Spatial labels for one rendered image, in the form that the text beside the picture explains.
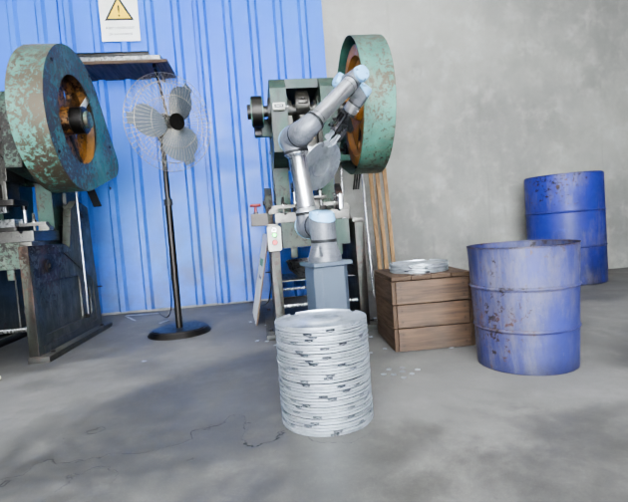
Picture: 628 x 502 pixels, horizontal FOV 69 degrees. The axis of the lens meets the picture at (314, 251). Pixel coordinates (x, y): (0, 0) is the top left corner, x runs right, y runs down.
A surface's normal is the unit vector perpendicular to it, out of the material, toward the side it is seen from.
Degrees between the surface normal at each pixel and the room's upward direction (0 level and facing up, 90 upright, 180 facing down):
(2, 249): 90
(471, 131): 90
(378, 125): 119
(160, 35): 90
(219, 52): 90
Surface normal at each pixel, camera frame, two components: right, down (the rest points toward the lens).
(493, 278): -0.79, 0.13
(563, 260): 0.26, 0.07
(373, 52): 0.07, -0.44
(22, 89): 0.07, -0.08
